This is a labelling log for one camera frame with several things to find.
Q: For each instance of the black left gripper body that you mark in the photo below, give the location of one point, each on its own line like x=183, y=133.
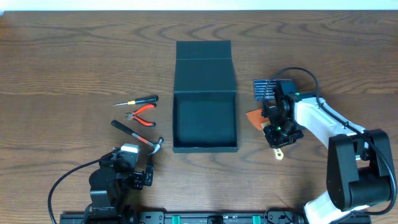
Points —
x=138, y=179

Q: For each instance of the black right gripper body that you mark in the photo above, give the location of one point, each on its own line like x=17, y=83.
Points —
x=279, y=134

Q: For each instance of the small black handled claw hammer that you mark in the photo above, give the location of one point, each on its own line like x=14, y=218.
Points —
x=155, y=145

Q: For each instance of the orange scraper with wooden handle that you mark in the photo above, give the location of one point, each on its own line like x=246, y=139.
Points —
x=259, y=122

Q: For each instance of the blue precision screwdriver set case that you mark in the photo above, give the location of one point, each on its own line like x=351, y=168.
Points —
x=263, y=89

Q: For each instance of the dark green gift box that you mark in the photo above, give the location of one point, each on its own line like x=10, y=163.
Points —
x=204, y=105

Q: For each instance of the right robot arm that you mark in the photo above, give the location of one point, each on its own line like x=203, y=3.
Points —
x=360, y=169

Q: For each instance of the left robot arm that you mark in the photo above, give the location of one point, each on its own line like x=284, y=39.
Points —
x=111, y=186

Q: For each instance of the black yellow small screwdriver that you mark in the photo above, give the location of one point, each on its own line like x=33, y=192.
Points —
x=137, y=101

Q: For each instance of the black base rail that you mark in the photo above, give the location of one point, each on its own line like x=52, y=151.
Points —
x=271, y=216

